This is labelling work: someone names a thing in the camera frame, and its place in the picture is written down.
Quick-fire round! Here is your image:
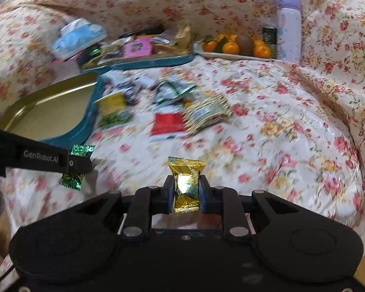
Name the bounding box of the brown paper bag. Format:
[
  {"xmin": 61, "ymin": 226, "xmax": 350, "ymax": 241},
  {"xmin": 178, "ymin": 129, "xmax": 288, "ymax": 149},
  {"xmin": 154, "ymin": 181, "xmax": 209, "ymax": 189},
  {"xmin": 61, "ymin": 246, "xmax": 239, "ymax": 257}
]
[{"xmin": 175, "ymin": 24, "xmax": 192, "ymax": 47}]

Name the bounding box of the red white snack packet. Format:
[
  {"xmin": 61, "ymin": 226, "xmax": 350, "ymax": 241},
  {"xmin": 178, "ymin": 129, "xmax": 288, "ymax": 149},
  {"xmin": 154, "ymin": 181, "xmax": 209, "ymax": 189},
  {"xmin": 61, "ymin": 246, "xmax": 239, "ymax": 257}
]
[{"xmin": 150, "ymin": 112, "xmax": 188, "ymax": 138}]

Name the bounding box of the gold patterned snack packet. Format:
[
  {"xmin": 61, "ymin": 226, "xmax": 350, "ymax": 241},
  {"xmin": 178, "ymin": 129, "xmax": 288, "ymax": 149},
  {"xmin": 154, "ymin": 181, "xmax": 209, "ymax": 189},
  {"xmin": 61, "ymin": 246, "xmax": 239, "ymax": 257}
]
[{"xmin": 184, "ymin": 95, "xmax": 233, "ymax": 137}]

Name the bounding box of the teal tin tray gold inside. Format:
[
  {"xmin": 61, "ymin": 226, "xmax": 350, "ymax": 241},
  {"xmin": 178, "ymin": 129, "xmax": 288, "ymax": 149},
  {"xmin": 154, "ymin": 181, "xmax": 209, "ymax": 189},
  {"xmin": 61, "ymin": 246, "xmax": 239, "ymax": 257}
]
[{"xmin": 0, "ymin": 72, "xmax": 105, "ymax": 149}]

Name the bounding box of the teal tin lid with snacks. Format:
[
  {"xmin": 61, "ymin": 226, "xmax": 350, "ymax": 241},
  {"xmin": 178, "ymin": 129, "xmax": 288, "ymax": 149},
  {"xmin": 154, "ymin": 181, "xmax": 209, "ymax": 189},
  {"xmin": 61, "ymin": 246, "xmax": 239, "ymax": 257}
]
[{"xmin": 81, "ymin": 41, "xmax": 196, "ymax": 74}]

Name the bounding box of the floral bedspread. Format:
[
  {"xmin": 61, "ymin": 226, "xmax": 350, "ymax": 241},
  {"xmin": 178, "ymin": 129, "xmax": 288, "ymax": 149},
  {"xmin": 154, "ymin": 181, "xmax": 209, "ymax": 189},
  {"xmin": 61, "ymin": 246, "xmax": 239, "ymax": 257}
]
[{"xmin": 0, "ymin": 0, "xmax": 365, "ymax": 286}]

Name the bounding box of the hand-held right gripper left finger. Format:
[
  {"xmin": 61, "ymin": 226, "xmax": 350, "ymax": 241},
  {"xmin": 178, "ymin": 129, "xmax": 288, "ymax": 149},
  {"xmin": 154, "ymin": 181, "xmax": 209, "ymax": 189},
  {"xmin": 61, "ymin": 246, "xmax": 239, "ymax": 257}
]
[{"xmin": 70, "ymin": 175, "xmax": 175, "ymax": 238}]

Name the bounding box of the purple white thermos bottle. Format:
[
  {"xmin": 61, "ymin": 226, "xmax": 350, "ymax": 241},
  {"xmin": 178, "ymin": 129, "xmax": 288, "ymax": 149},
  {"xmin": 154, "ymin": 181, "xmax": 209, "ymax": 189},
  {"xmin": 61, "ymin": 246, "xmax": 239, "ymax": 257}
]
[{"xmin": 275, "ymin": 0, "xmax": 302, "ymax": 65}]

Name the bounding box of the blue soft tissue pack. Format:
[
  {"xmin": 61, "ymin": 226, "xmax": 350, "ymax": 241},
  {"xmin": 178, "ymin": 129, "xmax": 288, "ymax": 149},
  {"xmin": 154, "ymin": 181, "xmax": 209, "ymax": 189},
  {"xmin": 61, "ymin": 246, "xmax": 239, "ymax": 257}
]
[{"xmin": 51, "ymin": 18, "xmax": 107, "ymax": 61}]

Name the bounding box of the brown kiwi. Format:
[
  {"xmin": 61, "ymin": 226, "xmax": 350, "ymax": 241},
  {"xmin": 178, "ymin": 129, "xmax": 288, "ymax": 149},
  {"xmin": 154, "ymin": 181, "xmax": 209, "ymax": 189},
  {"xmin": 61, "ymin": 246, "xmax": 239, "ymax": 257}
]
[{"xmin": 236, "ymin": 34, "xmax": 255, "ymax": 55}]

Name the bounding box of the plate of oranges and kiwi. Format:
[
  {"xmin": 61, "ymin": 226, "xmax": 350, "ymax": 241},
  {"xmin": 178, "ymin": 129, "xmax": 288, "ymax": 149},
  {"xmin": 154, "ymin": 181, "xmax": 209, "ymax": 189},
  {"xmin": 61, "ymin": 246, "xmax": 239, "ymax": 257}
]
[{"xmin": 202, "ymin": 33, "xmax": 273, "ymax": 59}]

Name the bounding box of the yellow green snack packet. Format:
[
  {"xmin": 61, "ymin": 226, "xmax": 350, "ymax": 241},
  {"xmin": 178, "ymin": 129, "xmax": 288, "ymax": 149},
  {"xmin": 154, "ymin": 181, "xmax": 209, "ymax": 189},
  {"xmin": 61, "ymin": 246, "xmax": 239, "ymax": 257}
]
[{"xmin": 95, "ymin": 93, "xmax": 133, "ymax": 128}]

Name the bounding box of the green white snack packet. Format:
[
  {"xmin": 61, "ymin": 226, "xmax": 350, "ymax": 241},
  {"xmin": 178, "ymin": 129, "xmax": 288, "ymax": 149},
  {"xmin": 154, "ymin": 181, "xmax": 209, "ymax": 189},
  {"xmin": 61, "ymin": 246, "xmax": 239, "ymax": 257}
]
[{"xmin": 154, "ymin": 81, "xmax": 197, "ymax": 105}]

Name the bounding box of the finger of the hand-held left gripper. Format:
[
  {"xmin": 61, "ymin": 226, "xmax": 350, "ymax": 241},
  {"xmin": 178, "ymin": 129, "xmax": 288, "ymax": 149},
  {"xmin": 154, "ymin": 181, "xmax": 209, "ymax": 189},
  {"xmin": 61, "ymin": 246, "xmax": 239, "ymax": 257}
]
[{"xmin": 67, "ymin": 151, "xmax": 92, "ymax": 175}]

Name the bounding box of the gold foil candy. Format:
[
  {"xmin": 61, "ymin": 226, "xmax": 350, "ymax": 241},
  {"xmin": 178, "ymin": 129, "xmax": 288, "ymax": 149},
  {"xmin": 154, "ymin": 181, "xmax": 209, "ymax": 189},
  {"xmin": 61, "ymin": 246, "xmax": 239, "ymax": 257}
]
[{"xmin": 167, "ymin": 156, "xmax": 207, "ymax": 214}]

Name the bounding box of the pink tissue box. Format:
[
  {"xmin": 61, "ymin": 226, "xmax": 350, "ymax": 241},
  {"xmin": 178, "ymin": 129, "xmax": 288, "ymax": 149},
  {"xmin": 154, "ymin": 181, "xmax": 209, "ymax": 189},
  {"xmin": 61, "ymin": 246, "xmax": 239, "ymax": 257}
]
[{"xmin": 52, "ymin": 56, "xmax": 86, "ymax": 67}]

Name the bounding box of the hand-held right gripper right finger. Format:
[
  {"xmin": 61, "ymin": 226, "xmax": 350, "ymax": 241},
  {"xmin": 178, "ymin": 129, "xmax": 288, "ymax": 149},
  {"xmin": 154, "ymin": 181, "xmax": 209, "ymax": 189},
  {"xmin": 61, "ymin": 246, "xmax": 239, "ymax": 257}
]
[{"xmin": 200, "ymin": 175, "xmax": 301, "ymax": 238}]

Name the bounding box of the black remote control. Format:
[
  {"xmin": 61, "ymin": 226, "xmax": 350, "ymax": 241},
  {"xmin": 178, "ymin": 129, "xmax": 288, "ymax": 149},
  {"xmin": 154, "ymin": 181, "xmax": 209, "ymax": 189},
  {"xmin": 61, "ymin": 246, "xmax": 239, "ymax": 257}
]
[{"xmin": 119, "ymin": 26, "xmax": 165, "ymax": 39}]

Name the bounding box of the small white snack packet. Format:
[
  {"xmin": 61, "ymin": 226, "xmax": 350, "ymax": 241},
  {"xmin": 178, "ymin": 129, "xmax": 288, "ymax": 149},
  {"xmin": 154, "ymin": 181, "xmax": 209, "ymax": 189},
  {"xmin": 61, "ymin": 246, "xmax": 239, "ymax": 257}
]
[{"xmin": 103, "ymin": 71, "xmax": 126, "ymax": 83}]

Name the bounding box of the pink snack packet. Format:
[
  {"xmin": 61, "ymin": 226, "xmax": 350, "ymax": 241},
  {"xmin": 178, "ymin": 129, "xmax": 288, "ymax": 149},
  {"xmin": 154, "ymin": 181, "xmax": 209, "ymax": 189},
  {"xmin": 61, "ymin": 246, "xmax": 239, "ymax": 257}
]
[{"xmin": 124, "ymin": 36, "xmax": 153, "ymax": 58}]

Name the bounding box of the green foil candy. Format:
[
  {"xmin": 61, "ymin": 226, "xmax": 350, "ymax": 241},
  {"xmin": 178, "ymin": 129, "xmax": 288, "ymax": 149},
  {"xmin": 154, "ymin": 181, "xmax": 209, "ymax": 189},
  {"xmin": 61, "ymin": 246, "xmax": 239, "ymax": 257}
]
[{"xmin": 59, "ymin": 144, "xmax": 95, "ymax": 191}]

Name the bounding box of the dark green drink can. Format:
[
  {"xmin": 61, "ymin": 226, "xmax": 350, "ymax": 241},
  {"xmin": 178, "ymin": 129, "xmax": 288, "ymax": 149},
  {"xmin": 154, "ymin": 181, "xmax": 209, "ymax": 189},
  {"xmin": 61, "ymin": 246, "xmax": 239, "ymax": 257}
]
[{"xmin": 262, "ymin": 26, "xmax": 277, "ymax": 59}]

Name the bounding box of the blue white snack packet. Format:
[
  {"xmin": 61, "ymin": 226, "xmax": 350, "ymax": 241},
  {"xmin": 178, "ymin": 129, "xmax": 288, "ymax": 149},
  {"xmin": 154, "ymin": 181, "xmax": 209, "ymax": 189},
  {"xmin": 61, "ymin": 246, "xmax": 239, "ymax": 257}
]
[{"xmin": 117, "ymin": 79, "xmax": 143, "ymax": 99}]

